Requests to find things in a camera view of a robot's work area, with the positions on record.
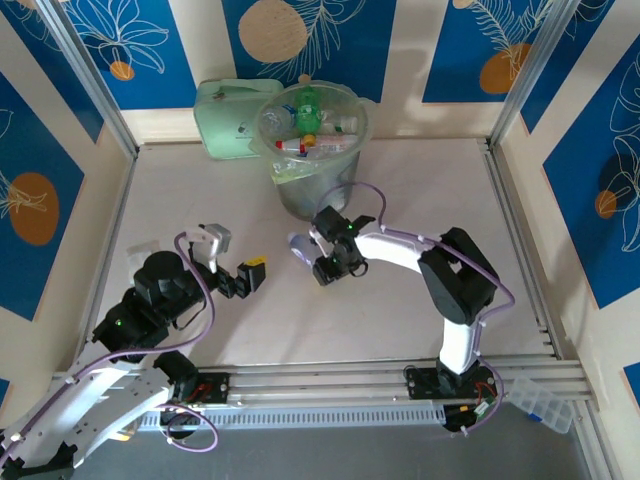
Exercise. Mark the clear plastic organizer box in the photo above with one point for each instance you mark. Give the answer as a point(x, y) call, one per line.
point(545, 407)

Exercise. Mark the aluminium table side rail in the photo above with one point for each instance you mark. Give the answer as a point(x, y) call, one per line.
point(120, 210)
point(520, 225)

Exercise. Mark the yellow-green plastic bin liner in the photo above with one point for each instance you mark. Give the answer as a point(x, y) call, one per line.
point(290, 170)

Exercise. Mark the aluminium frame post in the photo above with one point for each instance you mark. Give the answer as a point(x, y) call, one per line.
point(96, 85)
point(532, 75)

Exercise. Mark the clear plastic packet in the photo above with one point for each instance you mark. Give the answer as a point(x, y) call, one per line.
point(140, 252)

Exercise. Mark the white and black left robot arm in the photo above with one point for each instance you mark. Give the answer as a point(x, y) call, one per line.
point(100, 395)

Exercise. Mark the green bottle with yellow cap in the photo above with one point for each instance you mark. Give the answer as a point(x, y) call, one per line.
point(306, 117)

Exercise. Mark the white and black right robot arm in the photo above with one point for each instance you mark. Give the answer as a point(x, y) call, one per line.
point(390, 250)

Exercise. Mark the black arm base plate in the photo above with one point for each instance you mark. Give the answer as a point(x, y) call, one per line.
point(217, 387)
point(417, 382)

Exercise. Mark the clear bottle with green cap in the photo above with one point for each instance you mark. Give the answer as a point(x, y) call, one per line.
point(340, 122)

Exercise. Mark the clear bottle with purple label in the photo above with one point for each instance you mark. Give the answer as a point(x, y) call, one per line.
point(302, 248)

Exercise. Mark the mint green zip bag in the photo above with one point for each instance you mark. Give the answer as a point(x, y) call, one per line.
point(225, 125)

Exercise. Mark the grey mesh waste bin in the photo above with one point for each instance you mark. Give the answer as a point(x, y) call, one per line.
point(315, 195)

